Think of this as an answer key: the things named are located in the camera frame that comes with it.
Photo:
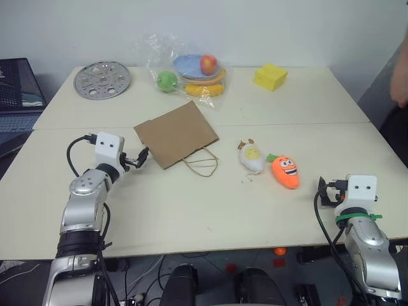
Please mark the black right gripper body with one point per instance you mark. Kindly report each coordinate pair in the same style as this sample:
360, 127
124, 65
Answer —
336, 191

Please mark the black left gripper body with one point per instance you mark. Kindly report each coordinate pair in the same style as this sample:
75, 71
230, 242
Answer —
130, 162

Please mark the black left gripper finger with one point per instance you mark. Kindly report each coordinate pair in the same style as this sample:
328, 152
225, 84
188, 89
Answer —
141, 161
146, 151

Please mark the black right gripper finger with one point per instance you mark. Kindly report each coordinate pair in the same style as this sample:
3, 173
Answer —
326, 200
322, 184

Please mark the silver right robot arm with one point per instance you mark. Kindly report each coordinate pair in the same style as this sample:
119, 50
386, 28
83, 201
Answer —
369, 248

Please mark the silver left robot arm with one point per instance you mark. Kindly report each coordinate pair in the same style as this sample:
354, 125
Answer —
83, 204

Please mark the bystander bare forearm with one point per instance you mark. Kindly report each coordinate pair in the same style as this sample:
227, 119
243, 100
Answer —
400, 79

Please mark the brown paper bag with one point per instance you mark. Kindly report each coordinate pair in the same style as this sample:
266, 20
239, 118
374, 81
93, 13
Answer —
177, 134

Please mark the clear plastic bag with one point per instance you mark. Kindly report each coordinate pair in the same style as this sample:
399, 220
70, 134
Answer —
191, 79

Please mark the orange carrot plush toy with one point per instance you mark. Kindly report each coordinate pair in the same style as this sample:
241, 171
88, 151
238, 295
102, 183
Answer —
287, 173

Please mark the small orange ball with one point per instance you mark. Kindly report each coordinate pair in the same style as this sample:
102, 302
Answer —
280, 251

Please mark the green apple toy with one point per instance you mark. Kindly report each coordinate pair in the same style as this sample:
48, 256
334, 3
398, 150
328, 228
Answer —
167, 81

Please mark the white egg plush toy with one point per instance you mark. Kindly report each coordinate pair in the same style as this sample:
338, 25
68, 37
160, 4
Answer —
252, 157

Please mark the red floor marker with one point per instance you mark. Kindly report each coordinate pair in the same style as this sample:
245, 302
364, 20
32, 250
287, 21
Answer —
231, 268
279, 263

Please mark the round perforated metal plate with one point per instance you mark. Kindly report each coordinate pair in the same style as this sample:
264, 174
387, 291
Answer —
102, 80

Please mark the yellow banana toy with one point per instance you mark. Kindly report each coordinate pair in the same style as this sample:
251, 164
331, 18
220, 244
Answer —
204, 90

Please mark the bystander dark trousers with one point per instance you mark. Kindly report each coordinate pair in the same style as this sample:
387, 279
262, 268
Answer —
396, 127

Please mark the blue plate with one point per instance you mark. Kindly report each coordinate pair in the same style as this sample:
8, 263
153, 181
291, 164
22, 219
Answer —
188, 65

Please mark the orange plate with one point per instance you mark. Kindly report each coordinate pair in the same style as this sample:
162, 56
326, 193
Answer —
220, 76

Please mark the red apple toy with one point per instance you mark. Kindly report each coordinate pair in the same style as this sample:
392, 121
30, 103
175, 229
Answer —
208, 64

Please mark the dark rounded shape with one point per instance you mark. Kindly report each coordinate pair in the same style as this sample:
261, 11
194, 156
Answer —
258, 288
180, 287

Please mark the yellow cheese block toy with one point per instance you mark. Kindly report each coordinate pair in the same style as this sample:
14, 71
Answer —
269, 78

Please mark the open dark laptop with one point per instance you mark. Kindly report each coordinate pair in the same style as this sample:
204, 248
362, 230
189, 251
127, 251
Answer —
16, 92

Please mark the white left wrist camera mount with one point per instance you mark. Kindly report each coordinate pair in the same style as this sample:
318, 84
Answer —
108, 153

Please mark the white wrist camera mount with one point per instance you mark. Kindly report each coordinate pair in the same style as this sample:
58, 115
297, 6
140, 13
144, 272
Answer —
361, 191
108, 153

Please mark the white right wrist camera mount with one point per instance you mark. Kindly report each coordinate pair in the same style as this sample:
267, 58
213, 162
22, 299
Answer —
361, 191

